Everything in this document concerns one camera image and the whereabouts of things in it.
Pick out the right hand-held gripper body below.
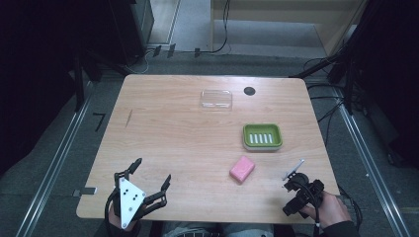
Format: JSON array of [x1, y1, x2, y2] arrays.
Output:
[[282, 159, 325, 215]]

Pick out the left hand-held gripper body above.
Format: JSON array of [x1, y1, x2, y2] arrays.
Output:
[[113, 169, 167, 230]]

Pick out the person's left hand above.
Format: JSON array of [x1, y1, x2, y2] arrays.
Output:
[[108, 205, 138, 232]]

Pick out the person's right hand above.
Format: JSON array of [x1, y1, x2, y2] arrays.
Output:
[[299, 191, 353, 230]]

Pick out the grey table clamp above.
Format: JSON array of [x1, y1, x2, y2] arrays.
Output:
[[72, 187, 98, 198]]

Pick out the pink soap bar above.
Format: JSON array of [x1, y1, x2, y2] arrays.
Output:
[[228, 155, 256, 185]]

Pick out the green soap dish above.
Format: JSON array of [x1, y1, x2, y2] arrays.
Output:
[[242, 122, 284, 152]]

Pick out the black metal stand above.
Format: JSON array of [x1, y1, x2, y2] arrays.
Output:
[[67, 42, 132, 113], [289, 0, 379, 117]]

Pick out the clear plastic container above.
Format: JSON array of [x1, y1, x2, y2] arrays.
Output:
[[199, 89, 234, 112]]

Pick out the dark cabinet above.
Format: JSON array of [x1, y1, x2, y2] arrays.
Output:
[[82, 0, 155, 65]]

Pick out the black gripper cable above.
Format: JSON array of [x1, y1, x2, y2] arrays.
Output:
[[104, 192, 117, 237], [295, 181, 322, 237]]

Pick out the metal floor rail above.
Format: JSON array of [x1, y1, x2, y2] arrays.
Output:
[[335, 98, 413, 237], [14, 83, 95, 237]]

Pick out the black floor cable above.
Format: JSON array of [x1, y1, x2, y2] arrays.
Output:
[[302, 57, 350, 146]]

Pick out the white floor cable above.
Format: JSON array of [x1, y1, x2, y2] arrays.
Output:
[[123, 48, 156, 75]]

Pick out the black hanging cable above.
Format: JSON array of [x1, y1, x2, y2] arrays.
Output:
[[197, 0, 231, 55]]

